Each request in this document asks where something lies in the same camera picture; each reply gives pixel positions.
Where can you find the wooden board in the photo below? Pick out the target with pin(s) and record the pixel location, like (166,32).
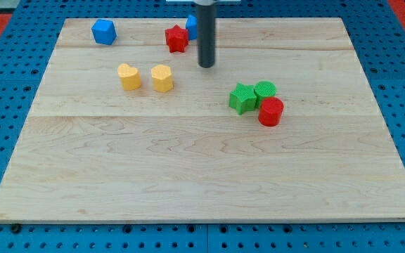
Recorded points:
(91,152)

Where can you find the green star block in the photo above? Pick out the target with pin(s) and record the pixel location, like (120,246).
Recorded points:
(242,99)

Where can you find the blue cube block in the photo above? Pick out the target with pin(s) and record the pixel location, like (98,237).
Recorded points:
(104,32)

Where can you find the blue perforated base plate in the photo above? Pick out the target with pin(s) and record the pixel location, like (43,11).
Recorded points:
(27,43)

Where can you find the blue block behind arm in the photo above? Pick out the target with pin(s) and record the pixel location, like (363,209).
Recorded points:
(191,26)

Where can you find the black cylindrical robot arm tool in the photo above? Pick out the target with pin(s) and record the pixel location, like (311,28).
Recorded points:
(206,11)

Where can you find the green cylinder block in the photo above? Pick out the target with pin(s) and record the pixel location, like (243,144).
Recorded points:
(264,89)

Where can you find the red star block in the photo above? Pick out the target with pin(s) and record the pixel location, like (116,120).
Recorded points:
(176,39)

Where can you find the yellow heart block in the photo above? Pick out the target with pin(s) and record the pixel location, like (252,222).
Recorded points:
(129,77)

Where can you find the red cylinder block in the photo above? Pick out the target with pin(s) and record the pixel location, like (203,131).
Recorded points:
(270,111)

